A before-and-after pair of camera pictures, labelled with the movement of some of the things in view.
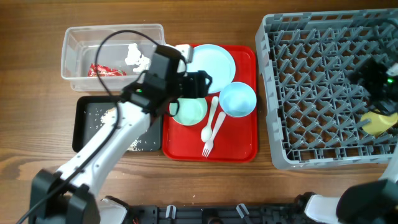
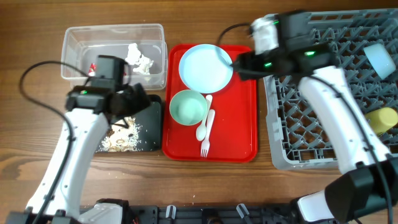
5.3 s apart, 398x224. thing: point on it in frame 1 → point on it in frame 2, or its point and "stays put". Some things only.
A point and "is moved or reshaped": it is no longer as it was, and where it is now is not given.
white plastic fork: (209, 145) is moved or reshaped
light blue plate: (216, 61) stays put
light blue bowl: (237, 99) → (382, 61)
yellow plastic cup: (379, 123) stays put
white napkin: (135, 58) stays put
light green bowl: (188, 111) stays put
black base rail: (284, 214) stays put
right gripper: (372, 66) → (243, 65)
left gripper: (197, 84) → (138, 104)
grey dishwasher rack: (315, 117) stays put
